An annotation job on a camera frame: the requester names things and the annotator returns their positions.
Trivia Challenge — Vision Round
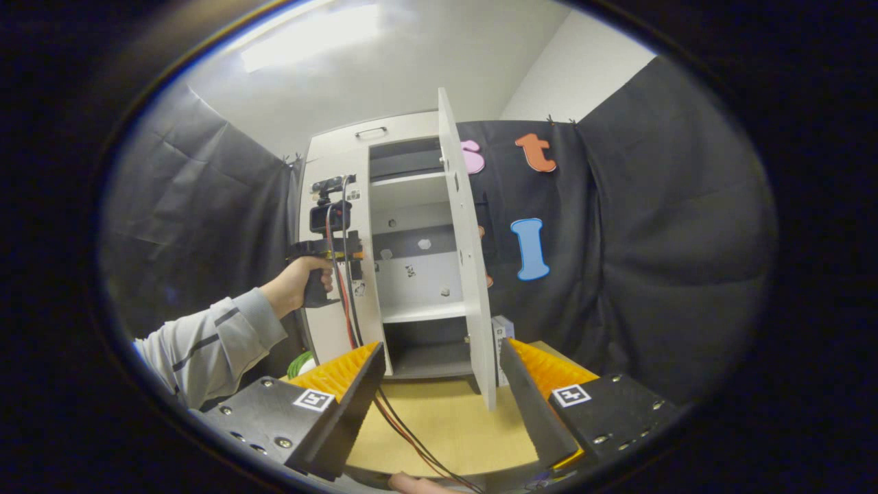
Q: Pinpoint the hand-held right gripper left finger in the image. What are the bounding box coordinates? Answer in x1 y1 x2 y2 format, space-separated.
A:
195 341 387 481

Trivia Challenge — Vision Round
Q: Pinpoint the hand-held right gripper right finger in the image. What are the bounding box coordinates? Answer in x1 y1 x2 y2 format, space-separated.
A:
499 338 680 474

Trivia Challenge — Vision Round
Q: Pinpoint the beige double-door shoe cabinet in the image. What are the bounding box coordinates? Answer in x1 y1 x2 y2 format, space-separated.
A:
298 110 498 381

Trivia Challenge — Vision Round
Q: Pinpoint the cabinet door with headphone sticker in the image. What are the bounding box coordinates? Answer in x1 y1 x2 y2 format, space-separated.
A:
437 87 498 412

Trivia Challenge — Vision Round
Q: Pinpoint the white cabinet shelf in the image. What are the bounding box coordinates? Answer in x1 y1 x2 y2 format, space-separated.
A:
381 302 468 325
370 172 448 189

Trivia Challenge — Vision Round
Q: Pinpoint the green striped watermelon slice toy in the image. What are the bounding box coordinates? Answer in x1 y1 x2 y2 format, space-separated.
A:
287 351 318 379

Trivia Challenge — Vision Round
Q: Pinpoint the small white box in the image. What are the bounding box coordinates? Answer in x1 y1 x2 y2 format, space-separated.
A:
490 316 515 388

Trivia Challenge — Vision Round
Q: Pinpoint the black backdrop cloth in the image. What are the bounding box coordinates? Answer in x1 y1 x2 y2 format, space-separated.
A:
99 55 779 405

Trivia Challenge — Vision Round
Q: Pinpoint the red cable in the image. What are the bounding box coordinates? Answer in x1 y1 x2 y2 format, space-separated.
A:
324 206 467 491

